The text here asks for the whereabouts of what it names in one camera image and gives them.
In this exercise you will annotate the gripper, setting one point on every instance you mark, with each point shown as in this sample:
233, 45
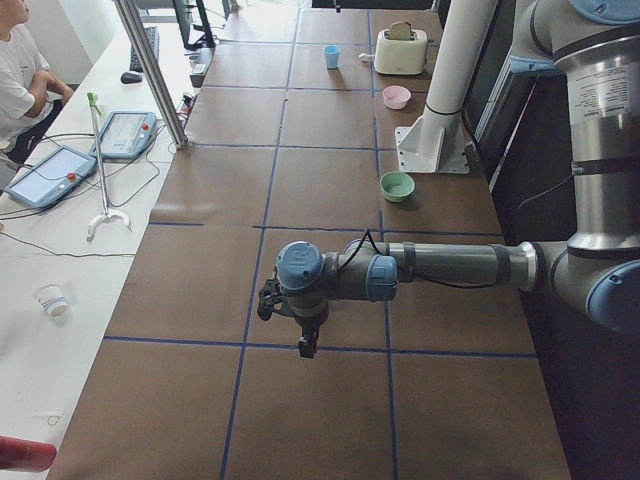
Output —
309, 323

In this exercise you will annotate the blue cup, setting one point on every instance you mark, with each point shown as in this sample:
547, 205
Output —
331, 55

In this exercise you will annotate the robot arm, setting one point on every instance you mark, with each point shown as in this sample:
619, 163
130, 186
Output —
595, 44

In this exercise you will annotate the green bowl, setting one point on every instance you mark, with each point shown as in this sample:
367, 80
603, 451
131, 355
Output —
396, 186

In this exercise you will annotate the grabber stick tool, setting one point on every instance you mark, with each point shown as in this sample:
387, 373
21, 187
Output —
109, 213

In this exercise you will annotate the paper cup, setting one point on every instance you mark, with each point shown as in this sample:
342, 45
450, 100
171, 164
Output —
51, 300

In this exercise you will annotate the pink bowl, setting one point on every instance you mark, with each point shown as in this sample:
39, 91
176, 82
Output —
396, 97

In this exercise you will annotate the teach pendant far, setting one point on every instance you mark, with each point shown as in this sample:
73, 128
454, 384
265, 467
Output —
124, 135

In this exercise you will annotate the teach pendant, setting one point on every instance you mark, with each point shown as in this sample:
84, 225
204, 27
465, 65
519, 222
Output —
124, 135
52, 178

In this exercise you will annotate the teach pendant near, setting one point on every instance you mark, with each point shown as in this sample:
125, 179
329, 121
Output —
52, 178

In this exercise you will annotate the cream toaster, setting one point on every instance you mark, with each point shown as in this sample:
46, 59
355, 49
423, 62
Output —
401, 57

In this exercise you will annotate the red object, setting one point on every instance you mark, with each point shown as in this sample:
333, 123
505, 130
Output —
25, 455

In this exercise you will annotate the black computer mouse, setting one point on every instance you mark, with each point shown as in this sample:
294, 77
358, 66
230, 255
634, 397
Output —
131, 77

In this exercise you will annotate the black monitor stand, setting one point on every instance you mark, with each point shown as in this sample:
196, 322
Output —
195, 28

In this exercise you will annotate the toast slice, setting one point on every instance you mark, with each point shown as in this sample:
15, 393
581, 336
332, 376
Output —
400, 31

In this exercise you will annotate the seated person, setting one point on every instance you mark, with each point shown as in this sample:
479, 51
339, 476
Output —
32, 96

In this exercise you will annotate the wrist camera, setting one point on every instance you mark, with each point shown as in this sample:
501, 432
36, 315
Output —
271, 300

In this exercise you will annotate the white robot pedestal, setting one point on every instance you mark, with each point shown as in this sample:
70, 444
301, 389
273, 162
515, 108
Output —
435, 143

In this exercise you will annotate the aluminium frame post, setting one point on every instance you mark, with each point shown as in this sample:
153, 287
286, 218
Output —
134, 28

